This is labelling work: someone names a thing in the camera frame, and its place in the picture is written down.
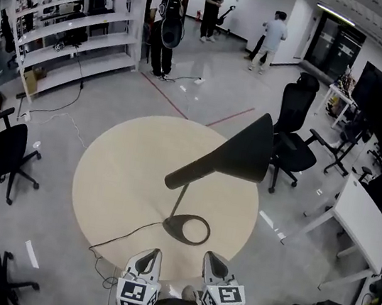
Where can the white power strip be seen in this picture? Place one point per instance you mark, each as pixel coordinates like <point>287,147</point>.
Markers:
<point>199,81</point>

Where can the dark glass door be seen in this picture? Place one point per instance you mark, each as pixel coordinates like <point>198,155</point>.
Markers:
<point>337,45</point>

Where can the black desk lamp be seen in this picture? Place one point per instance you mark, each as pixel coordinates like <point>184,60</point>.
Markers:
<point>245,149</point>

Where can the black office chair with headrest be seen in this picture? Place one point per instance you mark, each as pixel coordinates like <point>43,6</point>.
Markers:
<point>291,153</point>

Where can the round beige table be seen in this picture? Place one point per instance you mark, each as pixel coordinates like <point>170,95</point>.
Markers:
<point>119,173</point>

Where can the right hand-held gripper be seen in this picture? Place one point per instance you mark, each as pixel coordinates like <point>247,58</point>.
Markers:
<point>225,299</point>

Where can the black backpack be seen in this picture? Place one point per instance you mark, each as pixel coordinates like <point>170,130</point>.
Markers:
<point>172,23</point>

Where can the person's grey shoe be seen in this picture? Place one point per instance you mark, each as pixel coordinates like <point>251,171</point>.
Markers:
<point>192,293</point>

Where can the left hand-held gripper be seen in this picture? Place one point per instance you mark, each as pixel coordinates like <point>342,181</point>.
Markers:
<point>136,294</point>

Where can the large black screen on stand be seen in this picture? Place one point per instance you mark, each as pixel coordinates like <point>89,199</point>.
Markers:
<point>379,95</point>

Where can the white open shelf unit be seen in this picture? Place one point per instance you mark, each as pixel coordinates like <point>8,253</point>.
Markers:
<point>104,41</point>

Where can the small white side table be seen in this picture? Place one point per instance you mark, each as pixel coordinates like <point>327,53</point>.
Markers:
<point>340,92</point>

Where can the white rectangular table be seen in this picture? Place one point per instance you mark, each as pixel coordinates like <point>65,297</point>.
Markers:
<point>360,218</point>

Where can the black handheld device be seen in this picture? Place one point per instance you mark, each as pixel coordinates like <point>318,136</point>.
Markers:
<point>224,15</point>

